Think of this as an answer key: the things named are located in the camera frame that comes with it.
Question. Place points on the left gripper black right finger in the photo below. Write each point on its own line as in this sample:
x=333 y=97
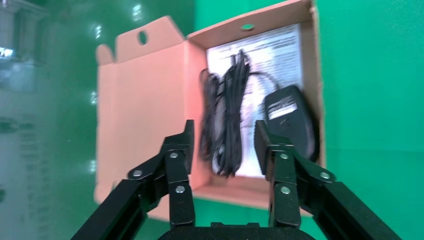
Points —
x=281 y=172

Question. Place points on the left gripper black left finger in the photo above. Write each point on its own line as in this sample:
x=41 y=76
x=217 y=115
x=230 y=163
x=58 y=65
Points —
x=179 y=165

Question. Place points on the white printed instruction sheet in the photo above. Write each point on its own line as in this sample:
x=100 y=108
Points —
x=265 y=56

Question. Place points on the orange cardboard box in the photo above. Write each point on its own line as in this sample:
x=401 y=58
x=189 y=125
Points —
x=142 y=116

